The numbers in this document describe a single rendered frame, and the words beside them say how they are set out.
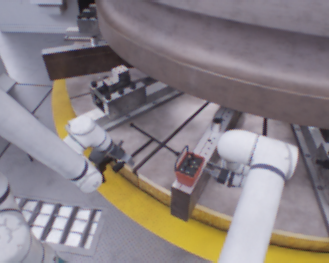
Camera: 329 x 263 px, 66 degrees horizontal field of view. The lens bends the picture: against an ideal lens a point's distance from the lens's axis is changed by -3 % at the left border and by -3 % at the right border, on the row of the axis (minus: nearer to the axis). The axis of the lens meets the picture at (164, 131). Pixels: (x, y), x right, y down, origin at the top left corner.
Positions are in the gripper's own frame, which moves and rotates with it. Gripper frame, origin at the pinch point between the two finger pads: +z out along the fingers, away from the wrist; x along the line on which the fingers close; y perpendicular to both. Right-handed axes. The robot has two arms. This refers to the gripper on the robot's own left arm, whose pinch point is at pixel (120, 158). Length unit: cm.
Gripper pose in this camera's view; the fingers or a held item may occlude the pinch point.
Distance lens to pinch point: 125.8
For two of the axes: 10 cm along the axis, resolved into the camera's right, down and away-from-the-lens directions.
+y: 4.6, -8.4, 3.0
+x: -8.3, -2.9, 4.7
